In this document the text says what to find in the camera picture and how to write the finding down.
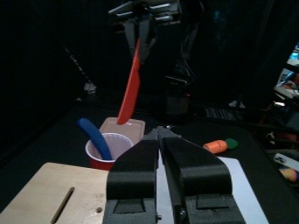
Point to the white cutting board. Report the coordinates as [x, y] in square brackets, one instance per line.
[244, 198]

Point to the white frame clamp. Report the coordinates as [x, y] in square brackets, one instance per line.
[89, 87]

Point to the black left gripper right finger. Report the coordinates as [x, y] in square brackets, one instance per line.
[197, 180]

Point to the red plastic cup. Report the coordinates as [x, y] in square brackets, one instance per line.
[99, 163]

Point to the white printed label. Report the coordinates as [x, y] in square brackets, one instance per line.
[220, 113]

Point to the orange toy carrot green top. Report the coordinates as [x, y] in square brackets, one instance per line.
[215, 146]

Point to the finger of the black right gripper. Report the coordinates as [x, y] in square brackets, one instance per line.
[131, 35]
[147, 38]

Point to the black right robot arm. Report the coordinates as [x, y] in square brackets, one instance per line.
[176, 102]

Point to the wooden box with slot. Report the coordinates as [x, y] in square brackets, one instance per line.
[47, 192]

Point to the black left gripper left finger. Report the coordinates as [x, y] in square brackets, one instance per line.
[132, 175]

